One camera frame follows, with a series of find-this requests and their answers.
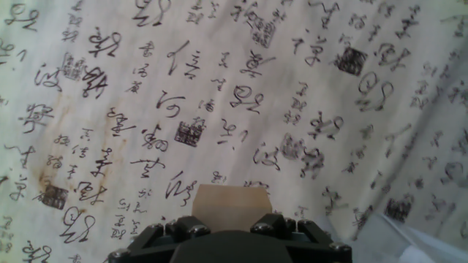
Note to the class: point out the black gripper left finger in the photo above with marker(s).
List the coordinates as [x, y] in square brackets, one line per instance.
[157, 239]

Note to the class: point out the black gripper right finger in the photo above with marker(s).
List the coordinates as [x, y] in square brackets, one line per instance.
[307, 237]

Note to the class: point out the wooden block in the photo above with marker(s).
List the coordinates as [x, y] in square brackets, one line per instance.
[230, 208]

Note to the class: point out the beige calligraphy print cloth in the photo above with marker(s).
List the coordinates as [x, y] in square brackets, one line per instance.
[234, 91]

